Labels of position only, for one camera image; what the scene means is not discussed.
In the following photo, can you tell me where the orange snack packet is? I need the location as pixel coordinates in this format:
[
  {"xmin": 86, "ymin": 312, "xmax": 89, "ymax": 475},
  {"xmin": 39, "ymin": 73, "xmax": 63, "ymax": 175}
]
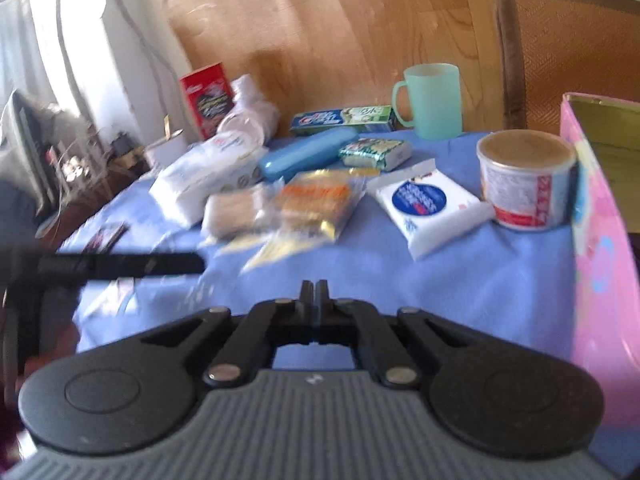
[{"xmin": 271, "ymin": 170, "xmax": 369, "ymax": 244}]

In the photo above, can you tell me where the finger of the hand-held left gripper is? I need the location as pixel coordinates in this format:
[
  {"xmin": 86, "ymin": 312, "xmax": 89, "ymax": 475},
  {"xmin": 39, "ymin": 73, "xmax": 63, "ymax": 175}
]
[{"xmin": 39, "ymin": 252, "xmax": 207, "ymax": 281}]

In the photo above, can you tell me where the white tissue pack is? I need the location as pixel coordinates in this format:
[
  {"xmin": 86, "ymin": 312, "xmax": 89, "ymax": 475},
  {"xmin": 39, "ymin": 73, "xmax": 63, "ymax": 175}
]
[{"xmin": 148, "ymin": 132, "xmax": 269, "ymax": 229}]

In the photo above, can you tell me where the white wet wipes packet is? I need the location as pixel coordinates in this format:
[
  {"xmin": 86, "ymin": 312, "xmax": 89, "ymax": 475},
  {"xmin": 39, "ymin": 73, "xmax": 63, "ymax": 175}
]
[{"xmin": 367, "ymin": 159, "xmax": 496, "ymax": 262}]

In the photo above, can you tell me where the small dark packet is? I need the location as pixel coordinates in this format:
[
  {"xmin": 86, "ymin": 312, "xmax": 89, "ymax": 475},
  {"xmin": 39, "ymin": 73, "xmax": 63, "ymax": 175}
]
[{"xmin": 81, "ymin": 222, "xmax": 129, "ymax": 254}]

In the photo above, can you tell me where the clear plastic bag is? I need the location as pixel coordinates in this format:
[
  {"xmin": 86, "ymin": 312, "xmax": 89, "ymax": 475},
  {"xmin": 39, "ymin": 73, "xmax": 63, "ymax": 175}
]
[{"xmin": 219, "ymin": 74, "xmax": 281, "ymax": 147}]

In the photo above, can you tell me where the brown woven tray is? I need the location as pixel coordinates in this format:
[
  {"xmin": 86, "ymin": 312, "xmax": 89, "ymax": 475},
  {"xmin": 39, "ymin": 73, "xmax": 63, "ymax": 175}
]
[{"xmin": 493, "ymin": 0, "xmax": 640, "ymax": 131}]

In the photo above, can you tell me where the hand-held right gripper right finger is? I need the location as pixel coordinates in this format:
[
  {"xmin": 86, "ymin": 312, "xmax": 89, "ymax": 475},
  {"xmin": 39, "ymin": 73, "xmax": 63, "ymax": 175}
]
[{"xmin": 316, "ymin": 280, "xmax": 490, "ymax": 389}]

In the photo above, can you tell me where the green snack packet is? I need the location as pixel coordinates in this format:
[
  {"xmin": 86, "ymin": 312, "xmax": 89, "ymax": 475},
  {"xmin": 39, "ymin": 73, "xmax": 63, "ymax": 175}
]
[{"xmin": 338, "ymin": 137, "xmax": 412, "ymax": 170}]

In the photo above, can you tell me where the toothpaste box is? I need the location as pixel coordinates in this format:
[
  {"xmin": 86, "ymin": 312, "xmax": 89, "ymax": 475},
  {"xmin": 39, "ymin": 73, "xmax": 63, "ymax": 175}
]
[{"xmin": 290, "ymin": 105, "xmax": 399, "ymax": 137}]

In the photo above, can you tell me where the white cup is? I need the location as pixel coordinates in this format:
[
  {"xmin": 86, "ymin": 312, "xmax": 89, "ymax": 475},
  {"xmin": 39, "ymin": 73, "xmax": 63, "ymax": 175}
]
[{"xmin": 144, "ymin": 130, "xmax": 189, "ymax": 171}]

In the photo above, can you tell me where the teal plastic mug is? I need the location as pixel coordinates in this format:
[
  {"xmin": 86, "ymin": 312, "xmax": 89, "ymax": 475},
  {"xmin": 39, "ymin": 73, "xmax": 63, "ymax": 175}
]
[{"xmin": 391, "ymin": 63, "xmax": 464, "ymax": 141}]

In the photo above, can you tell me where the grey bag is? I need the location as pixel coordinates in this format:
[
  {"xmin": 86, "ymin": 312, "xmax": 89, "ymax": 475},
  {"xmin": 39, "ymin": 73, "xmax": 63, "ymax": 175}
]
[{"xmin": 0, "ymin": 87, "xmax": 68, "ymax": 217}]

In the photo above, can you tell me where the yellow sachet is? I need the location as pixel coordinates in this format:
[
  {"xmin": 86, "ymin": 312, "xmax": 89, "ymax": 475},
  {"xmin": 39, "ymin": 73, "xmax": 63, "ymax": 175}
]
[{"xmin": 241, "ymin": 234, "xmax": 322, "ymax": 274}]

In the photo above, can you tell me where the blue tablecloth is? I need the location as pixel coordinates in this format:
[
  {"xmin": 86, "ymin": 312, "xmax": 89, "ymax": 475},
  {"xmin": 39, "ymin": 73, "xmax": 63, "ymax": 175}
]
[{"xmin": 57, "ymin": 127, "xmax": 577, "ymax": 368}]

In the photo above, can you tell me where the brown cracker packet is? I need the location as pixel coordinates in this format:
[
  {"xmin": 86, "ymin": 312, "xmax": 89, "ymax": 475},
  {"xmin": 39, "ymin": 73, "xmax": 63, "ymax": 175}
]
[{"xmin": 201, "ymin": 184, "xmax": 281, "ymax": 239}]

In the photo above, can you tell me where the blue plastic case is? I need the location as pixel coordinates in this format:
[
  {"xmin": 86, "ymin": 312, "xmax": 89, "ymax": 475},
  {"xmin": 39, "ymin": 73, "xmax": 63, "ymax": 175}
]
[{"xmin": 257, "ymin": 127, "xmax": 359, "ymax": 184}]

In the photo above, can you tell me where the red snack box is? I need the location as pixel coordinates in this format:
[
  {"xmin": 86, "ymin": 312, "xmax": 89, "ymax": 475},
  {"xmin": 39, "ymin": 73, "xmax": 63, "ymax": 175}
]
[{"xmin": 179, "ymin": 62, "xmax": 236, "ymax": 141}]

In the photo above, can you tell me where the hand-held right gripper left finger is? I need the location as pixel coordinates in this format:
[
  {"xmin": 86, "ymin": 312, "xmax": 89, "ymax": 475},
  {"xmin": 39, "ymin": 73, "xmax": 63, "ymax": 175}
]
[{"xmin": 140, "ymin": 280, "xmax": 317, "ymax": 387}]

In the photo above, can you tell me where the round food tub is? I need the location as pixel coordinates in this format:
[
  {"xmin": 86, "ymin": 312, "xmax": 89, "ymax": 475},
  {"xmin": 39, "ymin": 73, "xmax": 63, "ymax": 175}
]
[{"xmin": 476, "ymin": 130, "xmax": 579, "ymax": 232}]

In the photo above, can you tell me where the pink box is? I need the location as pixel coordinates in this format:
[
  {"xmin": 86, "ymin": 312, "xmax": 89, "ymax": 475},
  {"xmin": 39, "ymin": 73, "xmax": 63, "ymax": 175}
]
[{"xmin": 559, "ymin": 92, "xmax": 640, "ymax": 436}]

